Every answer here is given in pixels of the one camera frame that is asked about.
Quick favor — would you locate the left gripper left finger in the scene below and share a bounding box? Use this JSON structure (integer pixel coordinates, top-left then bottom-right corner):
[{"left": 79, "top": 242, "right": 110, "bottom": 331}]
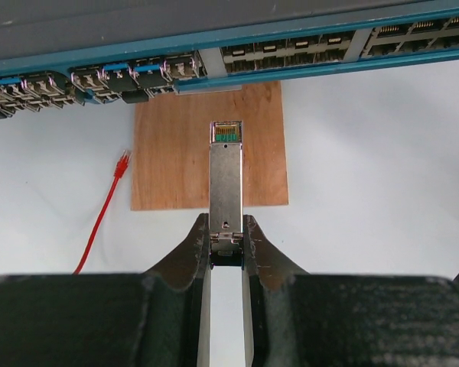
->
[{"left": 0, "top": 214, "right": 210, "bottom": 366}]

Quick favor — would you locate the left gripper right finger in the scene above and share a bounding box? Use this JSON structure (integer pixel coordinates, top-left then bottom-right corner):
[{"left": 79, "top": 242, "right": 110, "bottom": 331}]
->
[{"left": 243, "top": 215, "right": 459, "bottom": 366}]

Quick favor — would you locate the silver SFP module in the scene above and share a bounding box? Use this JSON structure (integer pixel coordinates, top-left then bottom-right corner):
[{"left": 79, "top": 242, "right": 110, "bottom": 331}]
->
[{"left": 209, "top": 121, "right": 243, "bottom": 268}]

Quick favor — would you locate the wooden board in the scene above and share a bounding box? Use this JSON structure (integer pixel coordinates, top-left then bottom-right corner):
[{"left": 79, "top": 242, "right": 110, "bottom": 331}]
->
[{"left": 131, "top": 82, "right": 288, "bottom": 210}]

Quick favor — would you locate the red ethernet cable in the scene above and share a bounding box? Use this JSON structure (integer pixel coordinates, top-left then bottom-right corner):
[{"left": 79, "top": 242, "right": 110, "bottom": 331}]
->
[{"left": 0, "top": 148, "right": 133, "bottom": 280}]

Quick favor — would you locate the black network switch blue front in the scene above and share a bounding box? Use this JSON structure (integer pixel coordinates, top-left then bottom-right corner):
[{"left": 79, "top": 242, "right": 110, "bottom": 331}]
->
[{"left": 0, "top": 1, "right": 459, "bottom": 120}]

